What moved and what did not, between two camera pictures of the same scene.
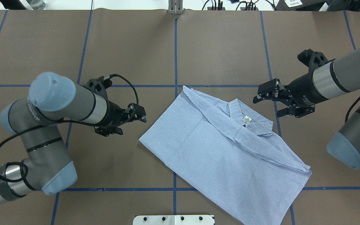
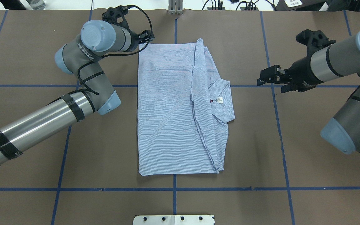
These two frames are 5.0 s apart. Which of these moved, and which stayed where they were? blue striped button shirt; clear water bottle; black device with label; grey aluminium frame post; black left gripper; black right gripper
Moved: black left gripper; black right gripper; blue striped button shirt
Stayed: grey aluminium frame post; clear water bottle; black device with label
